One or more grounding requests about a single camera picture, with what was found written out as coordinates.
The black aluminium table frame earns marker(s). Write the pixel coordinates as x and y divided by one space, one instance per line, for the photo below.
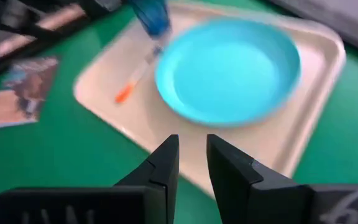
26 29

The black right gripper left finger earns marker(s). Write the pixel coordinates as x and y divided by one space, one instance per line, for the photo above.
163 174

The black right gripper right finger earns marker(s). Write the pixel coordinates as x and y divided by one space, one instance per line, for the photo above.
241 186

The turquoise plastic plate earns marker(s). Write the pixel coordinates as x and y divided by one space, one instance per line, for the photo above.
228 71

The blue faceted plastic cup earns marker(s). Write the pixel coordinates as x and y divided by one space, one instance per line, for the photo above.
152 15

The Arcadia picture booklet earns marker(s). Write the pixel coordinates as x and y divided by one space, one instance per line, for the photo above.
20 90

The beige plastic tray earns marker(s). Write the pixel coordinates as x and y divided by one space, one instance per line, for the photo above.
141 118

